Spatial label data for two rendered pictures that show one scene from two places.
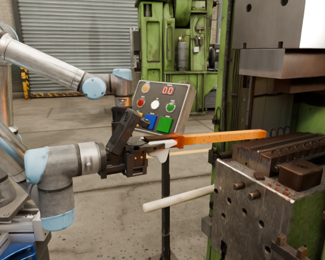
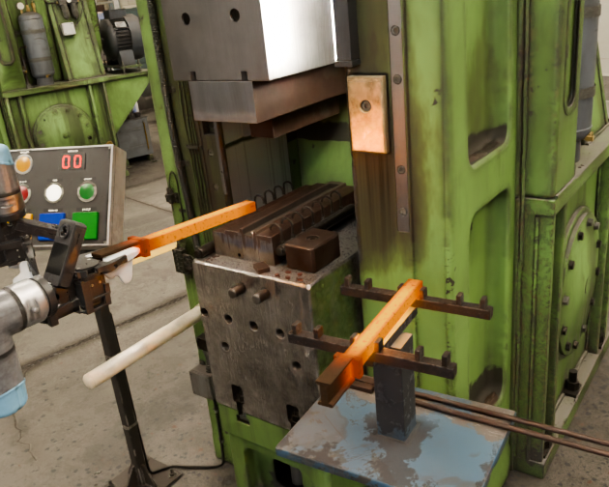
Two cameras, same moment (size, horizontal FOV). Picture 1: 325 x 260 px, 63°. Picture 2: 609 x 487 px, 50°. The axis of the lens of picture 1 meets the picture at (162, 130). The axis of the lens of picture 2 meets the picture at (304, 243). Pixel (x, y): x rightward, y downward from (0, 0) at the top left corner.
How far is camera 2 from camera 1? 0.55 m
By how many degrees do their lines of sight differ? 24
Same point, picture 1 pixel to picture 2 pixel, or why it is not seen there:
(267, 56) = (230, 92)
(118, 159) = (69, 294)
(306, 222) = (333, 310)
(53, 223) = (5, 403)
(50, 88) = not seen: outside the picture
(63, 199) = (11, 366)
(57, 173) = not seen: outside the picture
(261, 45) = (217, 75)
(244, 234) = (262, 359)
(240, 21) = (177, 39)
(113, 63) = not seen: outside the picture
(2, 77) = not seen: outside the picture
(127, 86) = (9, 177)
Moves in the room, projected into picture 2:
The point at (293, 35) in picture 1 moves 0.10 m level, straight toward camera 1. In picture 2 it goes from (257, 63) to (256, 69)
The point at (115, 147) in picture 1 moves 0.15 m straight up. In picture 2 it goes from (63, 277) to (40, 190)
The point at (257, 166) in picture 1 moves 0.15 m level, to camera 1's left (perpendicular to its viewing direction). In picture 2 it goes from (255, 254) to (198, 270)
